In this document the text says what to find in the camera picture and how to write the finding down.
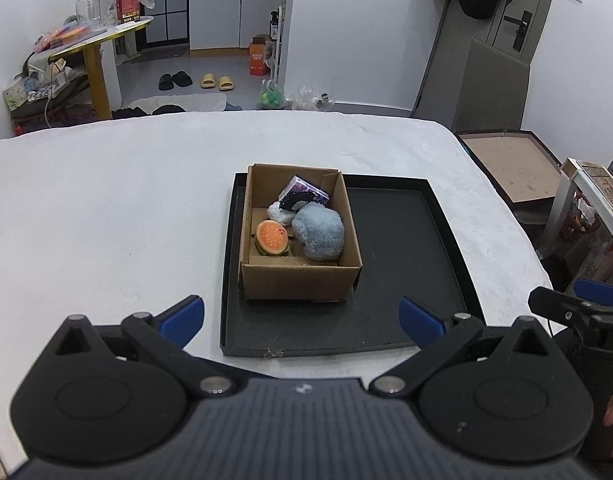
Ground black pole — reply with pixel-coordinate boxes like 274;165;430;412
411;0;450;118

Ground plush burger toy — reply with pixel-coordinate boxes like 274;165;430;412
254;220;291;257

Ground yellow round table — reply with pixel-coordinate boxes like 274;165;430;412
49;16;154;121

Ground black framed brown board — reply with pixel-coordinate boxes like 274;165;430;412
454;129;565;206

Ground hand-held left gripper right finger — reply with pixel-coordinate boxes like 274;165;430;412
369;296;562;400

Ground clear glass jar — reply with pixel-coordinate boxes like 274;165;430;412
75;0;103;31

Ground grey leaning panel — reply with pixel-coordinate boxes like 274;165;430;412
451;37;531;133

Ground colourful packets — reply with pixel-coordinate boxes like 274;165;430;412
34;22;94;51

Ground light blue fluffy plush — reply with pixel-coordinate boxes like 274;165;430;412
291;203;346;262

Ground pile of household clutter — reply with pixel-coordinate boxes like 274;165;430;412
1;50;94;133

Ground brown cardboard box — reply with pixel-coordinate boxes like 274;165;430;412
239;162;363;303

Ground clear plastic bag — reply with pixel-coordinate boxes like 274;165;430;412
291;85;335;112

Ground cluttered white shelf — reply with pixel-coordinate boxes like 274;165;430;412
541;157;613;286

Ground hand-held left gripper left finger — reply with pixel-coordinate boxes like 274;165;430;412
36;295;237;400

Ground black grid glass door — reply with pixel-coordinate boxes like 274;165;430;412
136;0;190;46

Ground grey doormat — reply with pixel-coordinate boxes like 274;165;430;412
136;46;190;60

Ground black tray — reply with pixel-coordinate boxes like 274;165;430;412
220;172;486;358

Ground red carton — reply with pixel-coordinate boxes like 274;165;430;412
110;0;141;25

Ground white narrow rack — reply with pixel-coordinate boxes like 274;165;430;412
276;0;287;81

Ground green plastic bag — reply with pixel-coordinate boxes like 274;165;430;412
258;80;284;109

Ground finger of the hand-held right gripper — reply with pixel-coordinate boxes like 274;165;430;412
528;286;613;331
574;278;613;307

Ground white floor mat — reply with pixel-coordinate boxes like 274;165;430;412
131;92;227;113

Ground white cloth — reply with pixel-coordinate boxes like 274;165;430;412
267;201;300;226

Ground orange cardboard box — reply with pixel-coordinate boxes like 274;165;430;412
249;42;267;77

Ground white cabinet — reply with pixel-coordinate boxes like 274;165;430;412
187;0;290;52

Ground black clothes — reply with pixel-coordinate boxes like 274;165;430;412
111;105;184;121

